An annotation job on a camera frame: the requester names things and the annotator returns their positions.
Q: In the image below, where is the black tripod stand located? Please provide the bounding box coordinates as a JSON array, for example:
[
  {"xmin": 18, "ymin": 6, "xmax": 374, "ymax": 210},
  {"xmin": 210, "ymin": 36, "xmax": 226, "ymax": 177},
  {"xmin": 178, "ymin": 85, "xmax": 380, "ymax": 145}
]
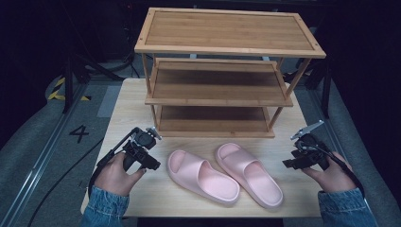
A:
[{"xmin": 61, "ymin": 52, "xmax": 125, "ymax": 114}]

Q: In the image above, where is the person's left hand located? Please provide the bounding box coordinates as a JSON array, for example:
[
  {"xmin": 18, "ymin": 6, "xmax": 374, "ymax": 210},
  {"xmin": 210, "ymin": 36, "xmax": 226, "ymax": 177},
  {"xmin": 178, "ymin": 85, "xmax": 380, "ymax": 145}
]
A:
[{"xmin": 94, "ymin": 152, "xmax": 148, "ymax": 198}]

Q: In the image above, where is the person's right hand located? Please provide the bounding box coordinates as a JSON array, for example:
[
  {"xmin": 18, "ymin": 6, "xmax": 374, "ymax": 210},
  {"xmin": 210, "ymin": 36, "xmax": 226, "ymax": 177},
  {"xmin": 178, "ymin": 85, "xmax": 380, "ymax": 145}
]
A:
[{"xmin": 301, "ymin": 151, "xmax": 355, "ymax": 194}]

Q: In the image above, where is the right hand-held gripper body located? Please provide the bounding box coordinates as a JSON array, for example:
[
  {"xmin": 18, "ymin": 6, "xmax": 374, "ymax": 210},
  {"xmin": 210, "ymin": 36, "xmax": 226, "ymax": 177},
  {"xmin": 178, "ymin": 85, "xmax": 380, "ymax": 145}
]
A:
[{"xmin": 289, "ymin": 119, "xmax": 331, "ymax": 171}]

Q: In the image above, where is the pink foam slipper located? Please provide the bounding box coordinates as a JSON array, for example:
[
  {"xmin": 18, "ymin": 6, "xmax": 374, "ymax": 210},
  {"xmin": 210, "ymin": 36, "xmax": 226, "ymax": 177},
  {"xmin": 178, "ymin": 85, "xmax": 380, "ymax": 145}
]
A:
[
  {"xmin": 166, "ymin": 148, "xmax": 241, "ymax": 207},
  {"xmin": 215, "ymin": 142, "xmax": 285, "ymax": 210}
]

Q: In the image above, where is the yellow black hazard tape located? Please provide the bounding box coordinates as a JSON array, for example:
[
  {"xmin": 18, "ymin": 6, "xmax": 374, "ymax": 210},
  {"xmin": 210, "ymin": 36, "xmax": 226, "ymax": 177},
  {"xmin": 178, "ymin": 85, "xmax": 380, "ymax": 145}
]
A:
[{"xmin": 46, "ymin": 77, "xmax": 93, "ymax": 102}]

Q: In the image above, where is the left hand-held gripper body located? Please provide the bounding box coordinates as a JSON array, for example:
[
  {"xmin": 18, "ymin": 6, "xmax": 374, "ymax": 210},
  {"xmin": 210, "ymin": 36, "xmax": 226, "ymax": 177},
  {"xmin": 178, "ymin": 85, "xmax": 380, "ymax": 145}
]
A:
[{"xmin": 121, "ymin": 126, "xmax": 164, "ymax": 172}]

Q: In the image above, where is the metal floor rail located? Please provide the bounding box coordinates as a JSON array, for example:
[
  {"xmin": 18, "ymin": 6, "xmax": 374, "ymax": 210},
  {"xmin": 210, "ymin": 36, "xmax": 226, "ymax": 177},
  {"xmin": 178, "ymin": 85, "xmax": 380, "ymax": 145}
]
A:
[
  {"xmin": 307, "ymin": 88, "xmax": 401, "ymax": 227},
  {"xmin": 0, "ymin": 82, "xmax": 91, "ymax": 227}
]

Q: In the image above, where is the black floor cable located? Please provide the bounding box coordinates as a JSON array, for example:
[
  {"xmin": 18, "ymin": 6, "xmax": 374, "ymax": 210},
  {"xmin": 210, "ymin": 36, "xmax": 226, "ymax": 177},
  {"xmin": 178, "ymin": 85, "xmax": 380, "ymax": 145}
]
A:
[{"xmin": 26, "ymin": 137, "xmax": 106, "ymax": 227}]

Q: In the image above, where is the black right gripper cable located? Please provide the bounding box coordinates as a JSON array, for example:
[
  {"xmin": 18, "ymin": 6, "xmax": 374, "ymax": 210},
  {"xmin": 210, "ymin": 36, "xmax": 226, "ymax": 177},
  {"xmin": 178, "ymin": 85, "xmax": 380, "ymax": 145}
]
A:
[{"xmin": 299, "ymin": 142, "xmax": 366, "ymax": 199}]

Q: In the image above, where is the three-tier wooden shoe rack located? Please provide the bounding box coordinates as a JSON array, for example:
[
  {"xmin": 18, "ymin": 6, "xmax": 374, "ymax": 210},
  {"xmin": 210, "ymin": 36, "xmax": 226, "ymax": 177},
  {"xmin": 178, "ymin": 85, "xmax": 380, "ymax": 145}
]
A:
[{"xmin": 133, "ymin": 7, "xmax": 327, "ymax": 139}]

